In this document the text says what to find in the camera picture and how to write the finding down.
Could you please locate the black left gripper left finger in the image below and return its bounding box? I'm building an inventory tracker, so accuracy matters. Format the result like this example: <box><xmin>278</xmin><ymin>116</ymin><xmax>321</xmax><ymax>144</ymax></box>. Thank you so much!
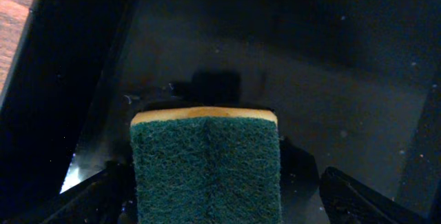
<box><xmin>6</xmin><ymin>161</ymin><xmax>135</xmax><ymax>224</ymax></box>

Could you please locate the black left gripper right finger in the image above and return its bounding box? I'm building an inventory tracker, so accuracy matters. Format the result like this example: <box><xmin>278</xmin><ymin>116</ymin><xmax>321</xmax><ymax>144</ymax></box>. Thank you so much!
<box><xmin>319</xmin><ymin>167</ymin><xmax>429</xmax><ymax>224</ymax></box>

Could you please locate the green yellow sponge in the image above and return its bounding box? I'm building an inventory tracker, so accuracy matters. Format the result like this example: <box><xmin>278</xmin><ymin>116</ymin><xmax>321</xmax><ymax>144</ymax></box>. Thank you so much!
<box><xmin>130</xmin><ymin>107</ymin><xmax>282</xmax><ymax>223</ymax></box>

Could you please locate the black rectangular tray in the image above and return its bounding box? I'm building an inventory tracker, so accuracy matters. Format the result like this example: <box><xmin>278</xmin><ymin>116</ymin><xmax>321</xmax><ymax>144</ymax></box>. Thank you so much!
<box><xmin>1</xmin><ymin>0</ymin><xmax>440</xmax><ymax>223</ymax></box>

